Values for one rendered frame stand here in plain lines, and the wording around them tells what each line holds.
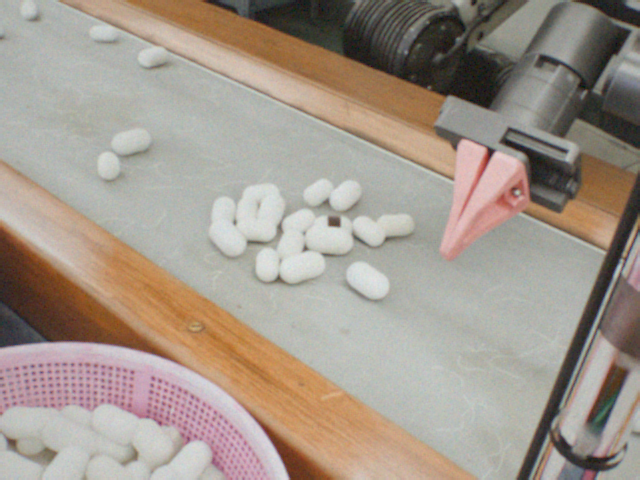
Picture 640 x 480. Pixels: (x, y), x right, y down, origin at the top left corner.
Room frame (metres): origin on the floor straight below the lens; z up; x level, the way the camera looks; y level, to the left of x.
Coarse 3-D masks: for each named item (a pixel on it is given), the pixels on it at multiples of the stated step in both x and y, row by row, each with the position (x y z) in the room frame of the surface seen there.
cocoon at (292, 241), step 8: (288, 232) 0.48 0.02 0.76; (296, 232) 0.48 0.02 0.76; (280, 240) 0.47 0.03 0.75; (288, 240) 0.47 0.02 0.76; (296, 240) 0.47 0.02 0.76; (280, 248) 0.46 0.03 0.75; (288, 248) 0.46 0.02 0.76; (296, 248) 0.46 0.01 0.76; (280, 256) 0.46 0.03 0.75; (288, 256) 0.46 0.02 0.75
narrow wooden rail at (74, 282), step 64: (0, 192) 0.48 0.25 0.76; (0, 256) 0.44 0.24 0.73; (64, 256) 0.41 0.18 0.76; (128, 256) 0.42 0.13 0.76; (64, 320) 0.40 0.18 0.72; (128, 320) 0.35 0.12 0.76; (192, 320) 0.36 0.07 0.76; (256, 384) 0.31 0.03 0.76; (320, 384) 0.31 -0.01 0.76; (320, 448) 0.27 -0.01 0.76; (384, 448) 0.27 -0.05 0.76
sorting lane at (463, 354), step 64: (0, 0) 0.97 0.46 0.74; (0, 64) 0.77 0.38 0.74; (64, 64) 0.79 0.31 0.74; (128, 64) 0.81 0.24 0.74; (192, 64) 0.82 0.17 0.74; (0, 128) 0.62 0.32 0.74; (64, 128) 0.64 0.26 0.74; (128, 128) 0.65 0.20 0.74; (192, 128) 0.67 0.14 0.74; (256, 128) 0.68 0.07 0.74; (320, 128) 0.70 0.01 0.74; (64, 192) 0.53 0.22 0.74; (128, 192) 0.54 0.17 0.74; (192, 192) 0.55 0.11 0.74; (384, 192) 0.58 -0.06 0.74; (448, 192) 0.60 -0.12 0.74; (192, 256) 0.46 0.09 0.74; (256, 256) 0.47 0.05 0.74; (384, 256) 0.49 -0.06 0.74; (512, 256) 0.51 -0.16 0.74; (576, 256) 0.52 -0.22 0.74; (256, 320) 0.39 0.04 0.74; (320, 320) 0.40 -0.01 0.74; (384, 320) 0.41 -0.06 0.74; (448, 320) 0.42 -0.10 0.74; (512, 320) 0.42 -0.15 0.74; (576, 320) 0.43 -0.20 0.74; (384, 384) 0.34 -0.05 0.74; (448, 384) 0.35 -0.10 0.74; (512, 384) 0.36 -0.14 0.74; (448, 448) 0.30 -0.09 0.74; (512, 448) 0.30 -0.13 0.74
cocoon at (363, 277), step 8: (352, 264) 0.45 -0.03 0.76; (360, 264) 0.44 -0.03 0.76; (352, 272) 0.44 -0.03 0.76; (360, 272) 0.44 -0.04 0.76; (368, 272) 0.44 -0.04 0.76; (376, 272) 0.44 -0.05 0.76; (352, 280) 0.44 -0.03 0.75; (360, 280) 0.43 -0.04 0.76; (368, 280) 0.43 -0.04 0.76; (376, 280) 0.43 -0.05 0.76; (384, 280) 0.43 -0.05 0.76; (360, 288) 0.43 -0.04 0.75; (368, 288) 0.43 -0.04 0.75; (376, 288) 0.42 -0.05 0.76; (384, 288) 0.43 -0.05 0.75; (368, 296) 0.43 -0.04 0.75; (376, 296) 0.42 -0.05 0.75
